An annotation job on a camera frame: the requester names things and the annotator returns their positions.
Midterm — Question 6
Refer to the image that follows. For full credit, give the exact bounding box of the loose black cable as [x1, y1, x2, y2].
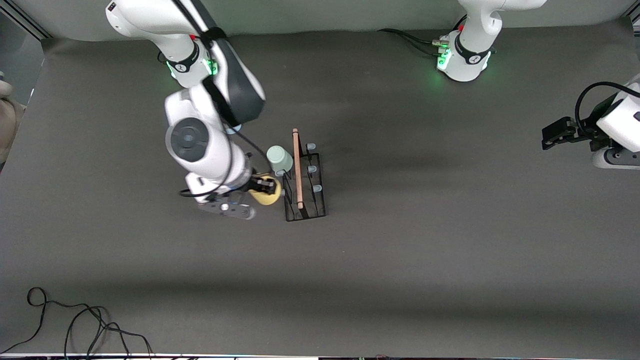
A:
[0, 286, 156, 360]

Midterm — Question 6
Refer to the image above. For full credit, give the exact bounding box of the beige fabric sleeve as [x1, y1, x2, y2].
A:
[0, 80, 27, 166]

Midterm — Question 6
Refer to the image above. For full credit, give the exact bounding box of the dark grey table mat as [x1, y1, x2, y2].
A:
[0, 17, 640, 357]

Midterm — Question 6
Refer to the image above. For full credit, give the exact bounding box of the pale green plastic cup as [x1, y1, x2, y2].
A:
[266, 145, 294, 176]

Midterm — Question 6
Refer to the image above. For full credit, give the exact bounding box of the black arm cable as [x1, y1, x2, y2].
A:
[180, 125, 274, 199]
[574, 81, 640, 132]

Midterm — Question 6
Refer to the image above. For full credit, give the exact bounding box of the grey aluminium frame bar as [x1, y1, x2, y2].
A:
[0, 0, 52, 41]

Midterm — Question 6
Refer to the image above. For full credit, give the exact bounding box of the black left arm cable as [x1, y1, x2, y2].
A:
[574, 81, 640, 132]

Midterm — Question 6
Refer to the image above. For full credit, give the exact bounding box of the black left base cable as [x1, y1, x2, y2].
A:
[377, 28, 448, 57]

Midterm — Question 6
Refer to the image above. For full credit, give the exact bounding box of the yellow plastic cup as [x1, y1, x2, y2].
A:
[248, 174, 284, 207]

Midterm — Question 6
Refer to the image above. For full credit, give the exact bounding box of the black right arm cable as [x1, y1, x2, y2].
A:
[180, 125, 274, 199]

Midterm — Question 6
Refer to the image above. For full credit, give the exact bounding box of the black wire cup holder rack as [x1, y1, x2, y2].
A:
[274, 128, 328, 223]

